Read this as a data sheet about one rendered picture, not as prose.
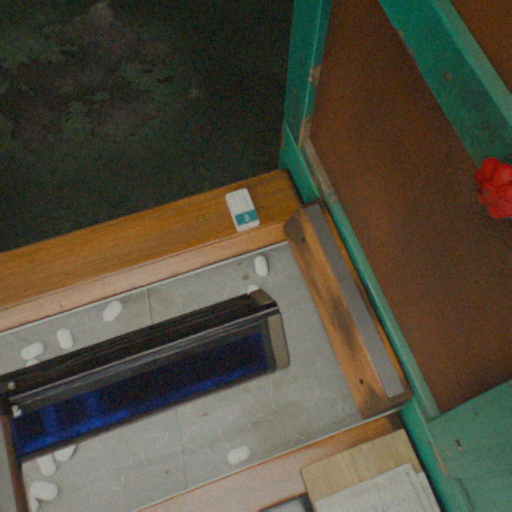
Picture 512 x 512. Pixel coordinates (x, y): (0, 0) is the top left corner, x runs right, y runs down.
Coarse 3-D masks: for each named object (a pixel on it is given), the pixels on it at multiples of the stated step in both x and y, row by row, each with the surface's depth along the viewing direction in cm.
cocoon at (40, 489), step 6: (36, 486) 77; (42, 486) 77; (48, 486) 77; (54, 486) 77; (30, 492) 77; (36, 492) 77; (42, 492) 76; (48, 492) 76; (54, 492) 77; (48, 498) 77
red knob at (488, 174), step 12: (492, 168) 40; (504, 168) 39; (480, 180) 41; (492, 180) 40; (504, 180) 39; (480, 192) 42; (492, 192) 40; (504, 192) 39; (492, 204) 41; (504, 204) 39; (492, 216) 41
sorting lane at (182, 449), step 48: (144, 288) 90; (192, 288) 90; (240, 288) 90; (288, 288) 91; (0, 336) 87; (48, 336) 87; (96, 336) 87; (288, 336) 88; (288, 384) 85; (336, 384) 85; (144, 432) 82; (192, 432) 82; (240, 432) 82; (288, 432) 82; (336, 432) 82; (48, 480) 79; (96, 480) 79; (144, 480) 79; (192, 480) 79
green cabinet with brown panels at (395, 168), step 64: (320, 0) 63; (384, 0) 50; (448, 0) 43; (320, 64) 72; (384, 64) 56; (448, 64) 44; (320, 128) 80; (384, 128) 61; (448, 128) 49; (320, 192) 85; (384, 192) 66; (448, 192) 52; (384, 256) 72; (448, 256) 56; (384, 320) 75; (448, 320) 60; (448, 384) 65; (448, 448) 68
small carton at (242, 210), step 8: (232, 192) 92; (240, 192) 92; (232, 200) 92; (240, 200) 92; (248, 200) 92; (232, 208) 91; (240, 208) 91; (248, 208) 91; (232, 216) 92; (240, 216) 90; (248, 216) 91; (256, 216) 91; (240, 224) 90; (248, 224) 91; (256, 224) 91
